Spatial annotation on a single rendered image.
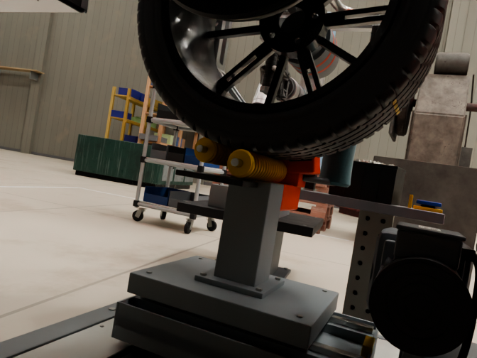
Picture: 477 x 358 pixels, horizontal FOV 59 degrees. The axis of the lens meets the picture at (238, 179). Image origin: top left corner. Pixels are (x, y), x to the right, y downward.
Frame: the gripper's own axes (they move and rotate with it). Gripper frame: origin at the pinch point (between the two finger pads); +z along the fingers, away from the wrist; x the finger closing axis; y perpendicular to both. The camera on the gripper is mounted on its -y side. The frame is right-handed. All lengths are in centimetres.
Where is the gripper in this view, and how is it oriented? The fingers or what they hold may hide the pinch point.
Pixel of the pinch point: (268, 66)
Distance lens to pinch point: 142.2
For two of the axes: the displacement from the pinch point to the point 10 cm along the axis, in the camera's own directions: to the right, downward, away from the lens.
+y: -1.6, 9.9, 0.2
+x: -9.1, -1.6, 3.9
